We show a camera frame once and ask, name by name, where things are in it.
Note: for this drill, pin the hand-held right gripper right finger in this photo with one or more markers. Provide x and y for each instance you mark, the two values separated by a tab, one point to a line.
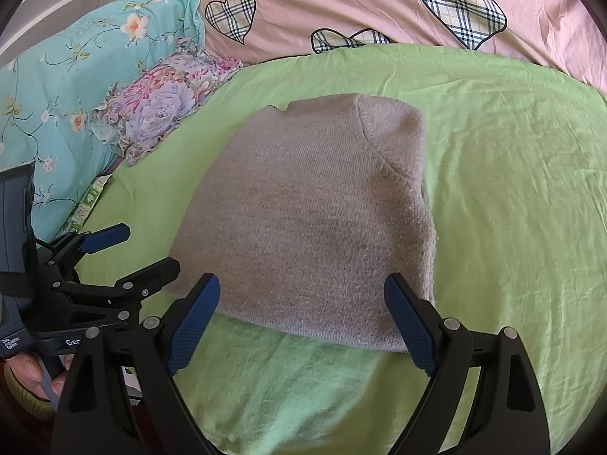
408	324

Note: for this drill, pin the green bed sheet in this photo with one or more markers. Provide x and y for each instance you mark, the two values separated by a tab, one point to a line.
498	199

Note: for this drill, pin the green patterned cloth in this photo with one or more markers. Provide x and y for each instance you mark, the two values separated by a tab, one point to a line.
90	201

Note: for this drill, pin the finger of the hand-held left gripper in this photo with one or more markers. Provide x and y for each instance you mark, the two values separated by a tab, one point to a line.
104	239
142	277

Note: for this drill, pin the person's left forearm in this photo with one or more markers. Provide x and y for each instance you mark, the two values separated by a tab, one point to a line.
19	405

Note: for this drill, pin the teal floral pillow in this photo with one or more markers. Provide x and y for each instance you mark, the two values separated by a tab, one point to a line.
71	57

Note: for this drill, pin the beige knit sweater brown hem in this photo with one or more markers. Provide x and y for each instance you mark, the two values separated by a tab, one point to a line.
308	222

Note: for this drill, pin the person's left hand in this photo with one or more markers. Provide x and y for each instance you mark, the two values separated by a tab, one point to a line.
28	372

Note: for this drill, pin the purple floral ruffled pillow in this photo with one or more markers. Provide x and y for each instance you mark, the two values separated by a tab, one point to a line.
156	99

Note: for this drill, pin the pink heart-pattern pillow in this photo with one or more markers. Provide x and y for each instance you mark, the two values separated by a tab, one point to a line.
379	0

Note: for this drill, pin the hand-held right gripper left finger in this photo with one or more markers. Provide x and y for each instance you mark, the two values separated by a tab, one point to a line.
194	327

